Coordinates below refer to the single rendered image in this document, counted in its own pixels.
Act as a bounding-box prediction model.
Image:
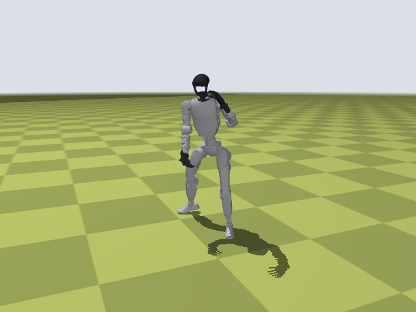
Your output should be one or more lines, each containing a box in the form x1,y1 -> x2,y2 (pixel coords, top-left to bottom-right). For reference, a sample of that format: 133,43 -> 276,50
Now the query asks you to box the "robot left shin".
222,190 -> 232,227

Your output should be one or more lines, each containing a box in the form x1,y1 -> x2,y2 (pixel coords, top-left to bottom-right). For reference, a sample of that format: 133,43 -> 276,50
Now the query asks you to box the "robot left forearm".
221,107 -> 238,125

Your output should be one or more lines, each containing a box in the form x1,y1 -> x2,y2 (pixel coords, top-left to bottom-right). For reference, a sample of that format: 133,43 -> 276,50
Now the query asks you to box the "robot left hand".
206,90 -> 230,113

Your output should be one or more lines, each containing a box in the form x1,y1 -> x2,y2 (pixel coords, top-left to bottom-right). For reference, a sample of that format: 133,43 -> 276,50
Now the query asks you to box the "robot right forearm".
180,127 -> 190,155

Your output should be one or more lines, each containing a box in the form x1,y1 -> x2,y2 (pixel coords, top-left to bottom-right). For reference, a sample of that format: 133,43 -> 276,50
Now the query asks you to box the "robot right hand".
179,150 -> 194,168

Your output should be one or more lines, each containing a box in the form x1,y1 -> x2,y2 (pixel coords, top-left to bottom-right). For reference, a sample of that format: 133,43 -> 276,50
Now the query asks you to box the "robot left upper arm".
216,100 -> 237,127

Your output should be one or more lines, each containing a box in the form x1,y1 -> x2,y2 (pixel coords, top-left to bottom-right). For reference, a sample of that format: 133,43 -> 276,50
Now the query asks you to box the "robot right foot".
177,203 -> 200,213

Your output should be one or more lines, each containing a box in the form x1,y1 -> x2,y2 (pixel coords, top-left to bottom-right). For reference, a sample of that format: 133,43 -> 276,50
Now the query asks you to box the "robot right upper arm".
181,100 -> 192,135

